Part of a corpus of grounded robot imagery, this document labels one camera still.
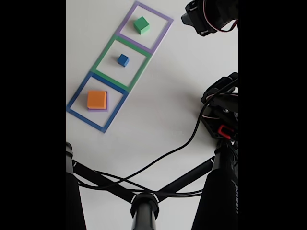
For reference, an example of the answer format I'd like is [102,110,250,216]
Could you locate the green cube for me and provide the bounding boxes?
[133,16,151,35]

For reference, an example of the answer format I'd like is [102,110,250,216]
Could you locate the small blue cube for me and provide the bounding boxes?
[117,54,130,68]

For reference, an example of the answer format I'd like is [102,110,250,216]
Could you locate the red table clamp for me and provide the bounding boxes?
[217,125,235,139]

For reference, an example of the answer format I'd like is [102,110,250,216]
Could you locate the orange flat block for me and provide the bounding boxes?
[86,90,107,110]

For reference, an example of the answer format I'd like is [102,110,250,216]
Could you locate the purple flat block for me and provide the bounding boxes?
[86,92,110,113]

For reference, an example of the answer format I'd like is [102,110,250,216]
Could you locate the red white black servo wire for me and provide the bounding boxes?
[202,0,239,34]

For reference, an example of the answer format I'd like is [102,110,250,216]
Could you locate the purple square frame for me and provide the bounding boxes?
[116,0,174,55]

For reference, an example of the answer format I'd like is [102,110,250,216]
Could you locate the green square frame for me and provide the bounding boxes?
[92,34,152,93]

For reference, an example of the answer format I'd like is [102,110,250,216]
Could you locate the long black camera cable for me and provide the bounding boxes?
[76,78,239,191]

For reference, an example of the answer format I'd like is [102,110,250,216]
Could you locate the blue square frame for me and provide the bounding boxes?
[66,71,129,134]

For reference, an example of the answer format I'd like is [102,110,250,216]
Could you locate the thin black cable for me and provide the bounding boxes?
[91,169,206,197]

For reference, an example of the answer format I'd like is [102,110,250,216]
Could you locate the black camera tripod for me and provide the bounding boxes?
[66,141,239,230]

